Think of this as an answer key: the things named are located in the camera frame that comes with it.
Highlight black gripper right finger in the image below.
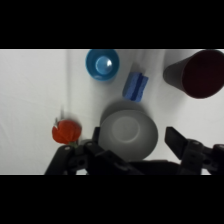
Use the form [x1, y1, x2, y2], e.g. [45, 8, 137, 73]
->
[164, 125, 224, 176]

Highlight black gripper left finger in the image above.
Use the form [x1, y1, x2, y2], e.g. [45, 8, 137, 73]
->
[44, 126, 135, 176]

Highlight brown cup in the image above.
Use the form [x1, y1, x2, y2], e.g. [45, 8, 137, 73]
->
[162, 49, 224, 100]

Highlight grey bowl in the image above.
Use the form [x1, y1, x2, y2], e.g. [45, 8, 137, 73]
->
[98, 109, 159, 162]

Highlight blue cup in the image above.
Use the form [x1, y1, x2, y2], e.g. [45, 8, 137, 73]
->
[85, 49, 121, 82]

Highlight blue sponge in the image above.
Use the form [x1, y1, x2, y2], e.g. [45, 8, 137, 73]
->
[122, 71, 150, 103]

